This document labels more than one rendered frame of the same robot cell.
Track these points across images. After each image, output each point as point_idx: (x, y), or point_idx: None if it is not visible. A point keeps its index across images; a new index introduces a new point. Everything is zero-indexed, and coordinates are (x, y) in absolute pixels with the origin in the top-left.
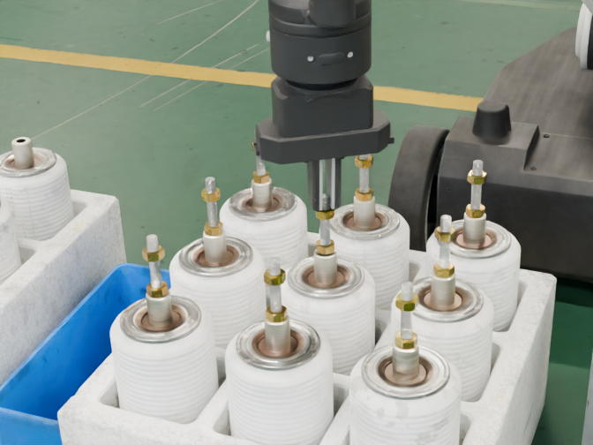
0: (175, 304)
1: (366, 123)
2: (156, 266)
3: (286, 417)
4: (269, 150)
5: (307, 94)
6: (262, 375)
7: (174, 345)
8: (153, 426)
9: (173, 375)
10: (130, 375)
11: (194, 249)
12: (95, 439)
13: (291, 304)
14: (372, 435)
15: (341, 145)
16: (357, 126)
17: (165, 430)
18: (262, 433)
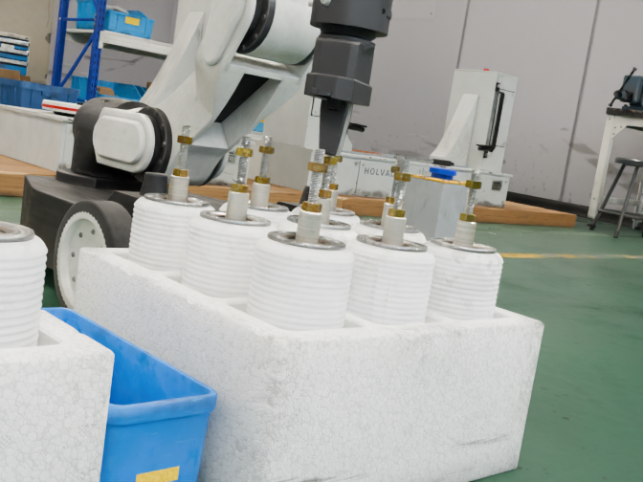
0: (293, 234)
1: (369, 79)
2: (321, 179)
3: (429, 294)
4: (344, 89)
5: (365, 44)
6: (423, 255)
7: (349, 251)
8: (353, 331)
9: (349, 281)
10: (325, 288)
11: (214, 215)
12: (316, 361)
13: (330, 237)
14: (480, 288)
15: (365, 94)
16: (367, 81)
17: (365, 331)
18: (415, 315)
